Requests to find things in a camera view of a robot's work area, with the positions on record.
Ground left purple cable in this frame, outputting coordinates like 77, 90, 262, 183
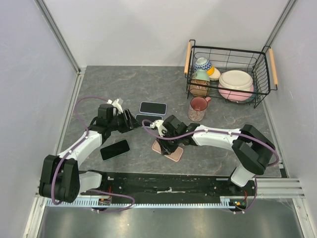
51, 96, 136, 214

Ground green brown bowl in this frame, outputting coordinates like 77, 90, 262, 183
189, 69, 210, 97

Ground pink speckled mug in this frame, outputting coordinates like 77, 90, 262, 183
188, 97, 211, 122

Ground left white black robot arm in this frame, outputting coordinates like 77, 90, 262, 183
39, 108, 142, 205

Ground pink phone case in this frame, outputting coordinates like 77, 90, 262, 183
152, 141, 184, 162

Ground light blue phone case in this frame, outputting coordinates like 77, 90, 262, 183
132, 114, 163, 128

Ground light blue cable duct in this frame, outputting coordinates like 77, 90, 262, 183
58, 196, 247, 209

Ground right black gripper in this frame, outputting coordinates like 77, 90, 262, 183
156, 129, 181, 156

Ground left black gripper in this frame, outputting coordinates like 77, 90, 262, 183
108, 109, 142, 133

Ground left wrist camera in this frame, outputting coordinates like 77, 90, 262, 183
96, 98, 123, 125

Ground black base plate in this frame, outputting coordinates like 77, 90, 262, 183
80, 171, 258, 202

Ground blue patterned bowl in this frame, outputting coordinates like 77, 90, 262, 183
194, 58, 214, 75

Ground lavender phone case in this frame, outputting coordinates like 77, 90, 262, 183
139, 101, 168, 115

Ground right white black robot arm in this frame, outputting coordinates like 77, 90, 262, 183
157, 123, 278, 195

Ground pink bowl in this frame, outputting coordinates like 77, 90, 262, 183
218, 89, 256, 103

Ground white-edged black phone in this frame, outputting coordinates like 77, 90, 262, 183
136, 114, 162, 127

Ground yellow white bowl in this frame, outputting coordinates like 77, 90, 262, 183
209, 67, 221, 81

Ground cream plate stack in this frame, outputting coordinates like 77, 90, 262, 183
219, 70, 253, 91

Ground teal-edged black phone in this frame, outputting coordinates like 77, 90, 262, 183
100, 140, 130, 161

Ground black wire dish basket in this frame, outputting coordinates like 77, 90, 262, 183
184, 39, 278, 107

